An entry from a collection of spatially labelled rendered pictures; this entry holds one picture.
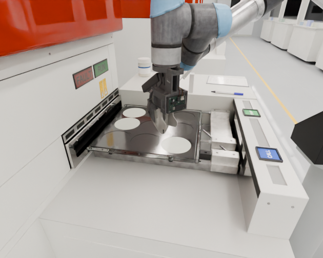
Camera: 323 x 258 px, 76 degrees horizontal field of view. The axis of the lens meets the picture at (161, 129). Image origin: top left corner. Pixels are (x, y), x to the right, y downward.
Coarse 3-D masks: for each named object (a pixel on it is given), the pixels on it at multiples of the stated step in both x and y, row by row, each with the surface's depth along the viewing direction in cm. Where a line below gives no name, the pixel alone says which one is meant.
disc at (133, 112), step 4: (132, 108) 96; (136, 108) 96; (124, 112) 92; (128, 112) 92; (132, 112) 92; (136, 112) 92; (140, 112) 92; (144, 112) 92; (128, 116) 89; (132, 116) 89; (136, 116) 89
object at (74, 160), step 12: (120, 96) 100; (108, 108) 88; (120, 108) 103; (96, 120) 79; (108, 120) 91; (84, 132) 71; (96, 132) 83; (72, 144) 65; (72, 156) 65; (84, 156) 72
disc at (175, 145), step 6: (168, 138) 73; (174, 138) 73; (180, 138) 73; (162, 144) 70; (168, 144) 70; (174, 144) 70; (180, 144) 70; (186, 144) 70; (168, 150) 67; (174, 150) 67; (180, 150) 67; (186, 150) 67
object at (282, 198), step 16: (240, 112) 78; (256, 128) 68; (256, 144) 59; (272, 144) 59; (256, 160) 53; (288, 160) 53; (256, 176) 48; (272, 176) 48; (288, 176) 48; (272, 192) 44; (288, 192) 44; (304, 192) 44; (256, 208) 46; (272, 208) 45; (288, 208) 45; (256, 224) 49; (272, 224) 48; (288, 224) 47
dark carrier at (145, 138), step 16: (176, 112) 92; (192, 112) 92; (112, 128) 79; (144, 128) 80; (176, 128) 80; (192, 128) 80; (96, 144) 70; (112, 144) 70; (128, 144) 70; (144, 144) 70; (160, 144) 70; (192, 144) 70
